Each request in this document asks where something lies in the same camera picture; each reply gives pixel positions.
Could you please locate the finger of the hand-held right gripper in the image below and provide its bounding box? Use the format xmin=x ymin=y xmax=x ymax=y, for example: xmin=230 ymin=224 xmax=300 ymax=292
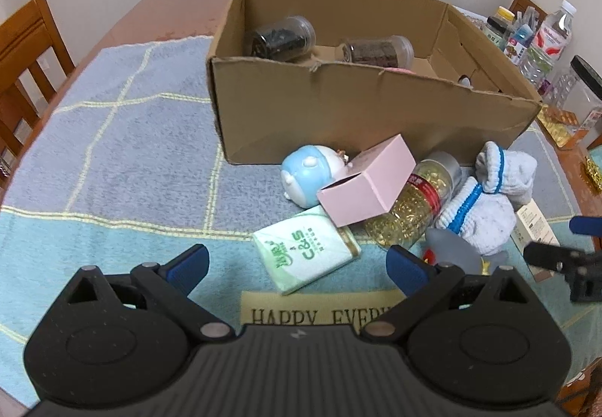
xmin=569 ymin=216 xmax=602 ymax=238
xmin=523 ymin=241 xmax=602 ymax=303

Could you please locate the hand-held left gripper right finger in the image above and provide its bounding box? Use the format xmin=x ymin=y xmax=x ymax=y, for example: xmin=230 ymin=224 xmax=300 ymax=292
xmin=360 ymin=244 xmax=546 ymax=345

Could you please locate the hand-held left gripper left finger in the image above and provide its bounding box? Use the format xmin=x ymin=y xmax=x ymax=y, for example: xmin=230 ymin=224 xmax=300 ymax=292
xmin=47 ymin=244 xmax=236 ymax=343

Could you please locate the beige small carton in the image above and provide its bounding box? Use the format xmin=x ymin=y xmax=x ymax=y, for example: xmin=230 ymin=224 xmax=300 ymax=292
xmin=510 ymin=198 xmax=561 ymax=282

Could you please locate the yellow capsule bottle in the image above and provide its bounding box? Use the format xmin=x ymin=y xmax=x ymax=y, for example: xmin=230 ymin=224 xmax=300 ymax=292
xmin=364 ymin=151 xmax=462 ymax=249

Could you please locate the pink small box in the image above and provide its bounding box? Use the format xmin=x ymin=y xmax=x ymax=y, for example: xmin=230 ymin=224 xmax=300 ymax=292
xmin=316 ymin=133 xmax=417 ymax=228

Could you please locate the green tissue packet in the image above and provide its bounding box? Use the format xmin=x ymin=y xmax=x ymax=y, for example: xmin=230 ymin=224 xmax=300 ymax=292
xmin=252 ymin=205 xmax=362 ymax=296

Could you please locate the blue and white toy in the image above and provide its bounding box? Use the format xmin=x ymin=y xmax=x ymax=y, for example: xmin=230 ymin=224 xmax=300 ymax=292
xmin=281 ymin=144 xmax=351 ymax=209

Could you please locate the brown cardboard box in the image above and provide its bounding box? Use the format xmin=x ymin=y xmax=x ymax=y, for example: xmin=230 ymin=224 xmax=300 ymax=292
xmin=207 ymin=0 xmax=544 ymax=166

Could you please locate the clear jar of brown cookies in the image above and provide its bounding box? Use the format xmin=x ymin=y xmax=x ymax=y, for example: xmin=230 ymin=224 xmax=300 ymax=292
xmin=339 ymin=35 xmax=415 ymax=70

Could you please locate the clear jar of black pieces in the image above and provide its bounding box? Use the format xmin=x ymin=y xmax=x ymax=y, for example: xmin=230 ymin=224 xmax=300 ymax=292
xmin=243 ymin=15 xmax=317 ymax=63

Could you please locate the gold ornament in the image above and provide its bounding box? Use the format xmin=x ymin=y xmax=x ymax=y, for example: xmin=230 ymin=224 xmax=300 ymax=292
xmin=582 ymin=153 xmax=602 ymax=194

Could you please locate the large black lid jar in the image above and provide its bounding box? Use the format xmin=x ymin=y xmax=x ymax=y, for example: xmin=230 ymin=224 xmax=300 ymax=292
xmin=538 ymin=55 xmax=602 ymax=147

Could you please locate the blue grey checked blanket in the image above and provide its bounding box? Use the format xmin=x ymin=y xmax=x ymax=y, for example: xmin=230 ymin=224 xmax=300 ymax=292
xmin=0 ymin=35 xmax=602 ymax=403

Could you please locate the clear water bottle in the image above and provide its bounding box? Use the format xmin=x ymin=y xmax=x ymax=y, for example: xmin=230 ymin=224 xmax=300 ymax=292
xmin=520 ymin=0 xmax=578 ymax=89

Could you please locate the dark lid small jar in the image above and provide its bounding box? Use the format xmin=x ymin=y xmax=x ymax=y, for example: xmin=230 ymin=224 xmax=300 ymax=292
xmin=484 ymin=17 xmax=509 ymax=49

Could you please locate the wooden chair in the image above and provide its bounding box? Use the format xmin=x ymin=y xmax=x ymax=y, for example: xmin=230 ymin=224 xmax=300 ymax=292
xmin=0 ymin=0 xmax=77 ymax=173
xmin=509 ymin=0 xmax=549 ymax=25

